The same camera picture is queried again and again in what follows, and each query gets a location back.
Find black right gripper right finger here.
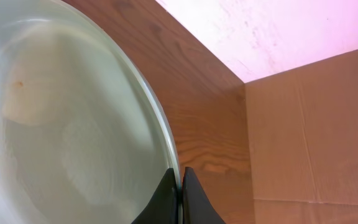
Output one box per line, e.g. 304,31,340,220
182,167,226,224

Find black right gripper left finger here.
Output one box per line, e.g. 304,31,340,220
132,168,178,224

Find green plate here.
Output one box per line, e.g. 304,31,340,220
0,1,181,223

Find cardboard box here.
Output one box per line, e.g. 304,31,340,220
245,50,358,223

